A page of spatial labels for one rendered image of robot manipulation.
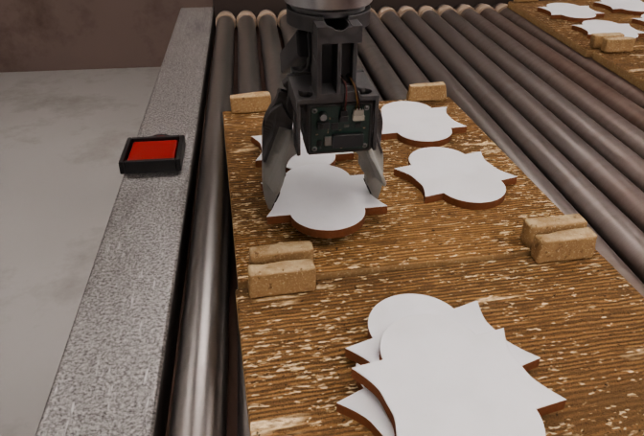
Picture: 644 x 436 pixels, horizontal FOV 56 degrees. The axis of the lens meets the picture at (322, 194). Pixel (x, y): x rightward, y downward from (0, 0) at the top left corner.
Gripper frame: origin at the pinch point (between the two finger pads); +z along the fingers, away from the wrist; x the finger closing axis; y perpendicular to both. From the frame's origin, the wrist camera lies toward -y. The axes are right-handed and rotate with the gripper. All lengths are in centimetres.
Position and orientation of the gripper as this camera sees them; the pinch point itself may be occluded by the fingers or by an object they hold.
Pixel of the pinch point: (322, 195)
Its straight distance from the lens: 63.8
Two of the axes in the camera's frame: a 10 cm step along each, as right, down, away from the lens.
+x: 9.9, -0.8, 1.5
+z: -0.1, 8.5, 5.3
